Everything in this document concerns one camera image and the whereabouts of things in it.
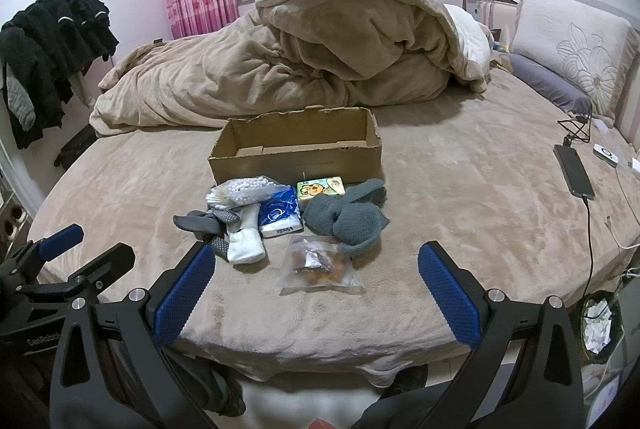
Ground beige round bed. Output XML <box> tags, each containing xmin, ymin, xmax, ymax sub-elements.
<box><xmin>27</xmin><ymin>59</ymin><xmax>640</xmax><ymax>386</ymax></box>

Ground blue tissue pack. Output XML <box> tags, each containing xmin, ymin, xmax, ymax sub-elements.
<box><xmin>258</xmin><ymin>186</ymin><xmax>305</xmax><ymax>239</ymax></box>

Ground brown cardboard box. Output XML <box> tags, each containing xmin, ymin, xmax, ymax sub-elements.
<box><xmin>207</xmin><ymin>107</ymin><xmax>383</xmax><ymax>186</ymax></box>

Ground beige fleece duvet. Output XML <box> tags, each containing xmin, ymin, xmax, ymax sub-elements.
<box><xmin>90</xmin><ymin>0</ymin><xmax>494</xmax><ymax>138</ymax></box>

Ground grey-green knitted socks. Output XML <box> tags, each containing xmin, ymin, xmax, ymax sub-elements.
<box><xmin>303</xmin><ymin>178</ymin><xmax>391</xmax><ymax>259</ymax></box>

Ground pile of black clothes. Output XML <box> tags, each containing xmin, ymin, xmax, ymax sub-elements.
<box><xmin>0</xmin><ymin>0</ymin><xmax>120</xmax><ymax>151</ymax></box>

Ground person's right shoe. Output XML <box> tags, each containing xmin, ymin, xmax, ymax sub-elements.
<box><xmin>352</xmin><ymin>363</ymin><xmax>431</xmax><ymax>429</ymax></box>

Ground white sock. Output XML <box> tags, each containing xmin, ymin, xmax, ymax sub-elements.
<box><xmin>225</xmin><ymin>202</ymin><xmax>266</xmax><ymax>265</ymax></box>

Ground grey dotted grip sock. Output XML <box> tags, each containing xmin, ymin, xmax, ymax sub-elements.
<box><xmin>207</xmin><ymin>206</ymin><xmax>241</xmax><ymax>261</ymax></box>

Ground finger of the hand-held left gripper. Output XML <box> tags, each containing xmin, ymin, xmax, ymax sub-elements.
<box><xmin>20</xmin><ymin>243</ymin><xmax>137</xmax><ymax>306</ymax></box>
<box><xmin>9</xmin><ymin>223</ymin><xmax>85</xmax><ymax>271</ymax></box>

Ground small cartoon card box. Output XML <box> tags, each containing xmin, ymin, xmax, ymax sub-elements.
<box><xmin>296</xmin><ymin>178</ymin><xmax>348</xmax><ymax>200</ymax></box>

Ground black smartphone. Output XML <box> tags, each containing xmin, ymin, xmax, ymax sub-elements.
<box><xmin>553</xmin><ymin>144</ymin><xmax>596</xmax><ymax>201</ymax></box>

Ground black charging cable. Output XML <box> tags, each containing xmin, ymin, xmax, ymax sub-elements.
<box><xmin>557</xmin><ymin>99</ymin><xmax>597</xmax><ymax>312</ymax></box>

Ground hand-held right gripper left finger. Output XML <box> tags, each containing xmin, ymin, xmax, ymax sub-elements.
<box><xmin>49</xmin><ymin>241</ymin><xmax>222</xmax><ymax>429</ymax></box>

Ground white charger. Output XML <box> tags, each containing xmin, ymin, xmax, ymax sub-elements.
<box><xmin>593</xmin><ymin>142</ymin><xmax>621</xmax><ymax>168</ymax></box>

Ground bag of cotton swabs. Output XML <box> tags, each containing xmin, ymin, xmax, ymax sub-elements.
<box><xmin>206</xmin><ymin>176</ymin><xmax>279</xmax><ymax>210</ymax></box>

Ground white bedside cabinet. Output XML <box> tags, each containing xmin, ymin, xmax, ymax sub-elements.
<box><xmin>462</xmin><ymin>0</ymin><xmax>519</xmax><ymax>31</ymax></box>

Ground dark brown bag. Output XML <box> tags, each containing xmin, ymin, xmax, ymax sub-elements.
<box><xmin>54</xmin><ymin>124</ymin><xmax>99</xmax><ymax>168</ymax></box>

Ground grey pillow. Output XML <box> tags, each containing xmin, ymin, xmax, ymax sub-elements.
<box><xmin>504</xmin><ymin>53</ymin><xmax>592</xmax><ymax>115</ymax></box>

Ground dark grey sock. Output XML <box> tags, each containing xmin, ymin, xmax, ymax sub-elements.
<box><xmin>173</xmin><ymin>210</ymin><xmax>223</xmax><ymax>240</ymax></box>

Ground white floral pillow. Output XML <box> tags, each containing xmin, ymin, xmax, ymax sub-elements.
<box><xmin>507</xmin><ymin>0</ymin><xmax>637</xmax><ymax>121</ymax></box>

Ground trash bin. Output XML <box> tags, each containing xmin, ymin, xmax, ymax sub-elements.
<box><xmin>579</xmin><ymin>290</ymin><xmax>624</xmax><ymax>366</ymax></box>

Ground white cable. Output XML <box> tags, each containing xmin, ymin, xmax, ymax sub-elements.
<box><xmin>604</xmin><ymin>158</ymin><xmax>640</xmax><ymax>251</ymax></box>

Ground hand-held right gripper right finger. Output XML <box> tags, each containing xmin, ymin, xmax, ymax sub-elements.
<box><xmin>417</xmin><ymin>240</ymin><xmax>587</xmax><ymax>429</ymax></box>

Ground clear snack bag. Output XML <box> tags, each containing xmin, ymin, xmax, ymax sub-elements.
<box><xmin>278</xmin><ymin>234</ymin><xmax>365</xmax><ymax>296</ymax></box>

